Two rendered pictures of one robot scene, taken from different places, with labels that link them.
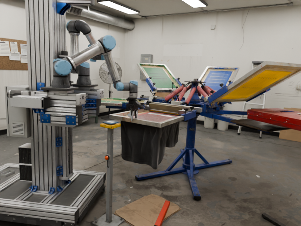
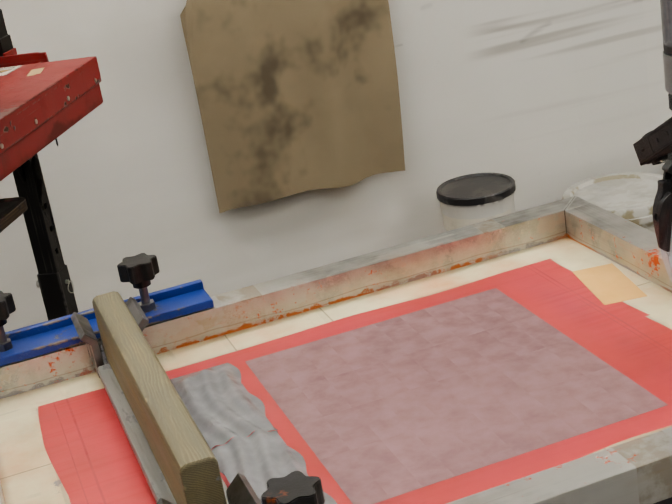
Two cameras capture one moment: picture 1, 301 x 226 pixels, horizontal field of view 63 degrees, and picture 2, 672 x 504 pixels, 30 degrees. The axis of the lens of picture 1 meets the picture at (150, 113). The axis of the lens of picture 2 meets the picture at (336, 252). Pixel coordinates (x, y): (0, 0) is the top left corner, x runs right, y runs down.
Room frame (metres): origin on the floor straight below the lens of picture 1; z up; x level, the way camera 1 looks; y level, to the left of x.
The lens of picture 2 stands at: (3.35, 0.66, 1.51)
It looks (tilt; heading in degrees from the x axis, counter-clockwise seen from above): 20 degrees down; 222
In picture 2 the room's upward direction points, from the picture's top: 9 degrees counter-clockwise
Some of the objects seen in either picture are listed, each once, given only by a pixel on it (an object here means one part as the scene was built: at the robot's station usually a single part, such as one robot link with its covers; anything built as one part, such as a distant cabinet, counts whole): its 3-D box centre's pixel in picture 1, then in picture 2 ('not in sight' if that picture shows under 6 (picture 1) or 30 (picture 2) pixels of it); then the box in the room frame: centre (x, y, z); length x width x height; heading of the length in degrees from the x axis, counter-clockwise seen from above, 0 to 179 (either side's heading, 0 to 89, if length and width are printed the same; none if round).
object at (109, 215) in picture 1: (109, 174); not in sight; (2.11, 0.35, 0.48); 0.22 x 0.22 x 0.96; 59
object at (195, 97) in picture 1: (191, 126); not in sight; (3.43, -0.60, 0.67); 0.39 x 0.39 x 1.35
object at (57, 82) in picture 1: (60, 81); not in sight; (2.07, 0.77, 1.31); 0.15 x 0.15 x 0.10
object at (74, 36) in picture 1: (74, 47); not in sight; (2.63, 0.82, 1.63); 0.15 x 0.12 x 0.55; 59
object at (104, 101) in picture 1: (129, 96); not in sight; (3.45, 0.31, 1.05); 1.08 x 0.61 x 0.23; 89
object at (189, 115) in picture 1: (188, 115); (82, 349); (2.59, -0.41, 0.98); 0.30 x 0.05 x 0.07; 149
